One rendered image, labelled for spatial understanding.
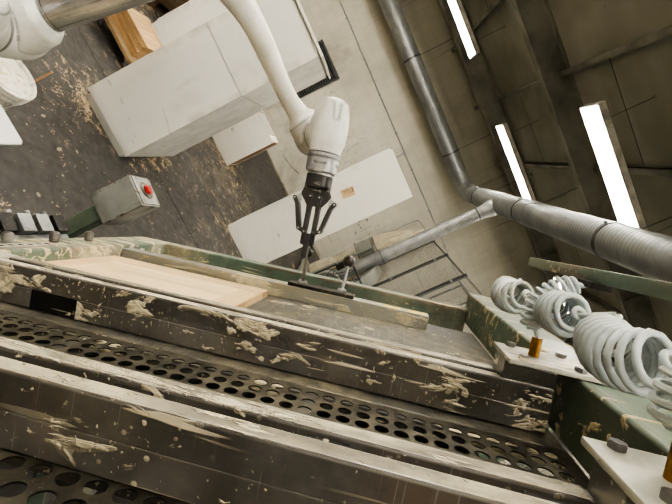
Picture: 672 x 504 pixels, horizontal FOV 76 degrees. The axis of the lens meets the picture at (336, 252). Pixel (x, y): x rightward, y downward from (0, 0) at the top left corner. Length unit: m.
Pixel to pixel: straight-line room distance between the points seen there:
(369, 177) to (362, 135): 4.45
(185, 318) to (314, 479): 0.44
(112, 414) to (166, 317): 0.36
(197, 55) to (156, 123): 0.59
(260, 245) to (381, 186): 1.53
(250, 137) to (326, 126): 4.97
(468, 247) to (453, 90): 3.25
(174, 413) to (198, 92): 3.24
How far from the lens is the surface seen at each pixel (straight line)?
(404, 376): 0.70
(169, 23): 5.56
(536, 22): 5.98
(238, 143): 6.17
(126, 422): 0.42
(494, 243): 9.83
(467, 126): 9.47
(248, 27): 1.25
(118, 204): 1.70
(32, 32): 1.56
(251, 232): 5.00
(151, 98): 3.67
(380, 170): 4.79
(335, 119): 1.20
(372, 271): 6.66
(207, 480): 0.41
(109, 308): 0.82
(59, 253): 1.28
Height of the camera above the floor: 1.67
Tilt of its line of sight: 8 degrees down
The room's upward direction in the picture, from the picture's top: 66 degrees clockwise
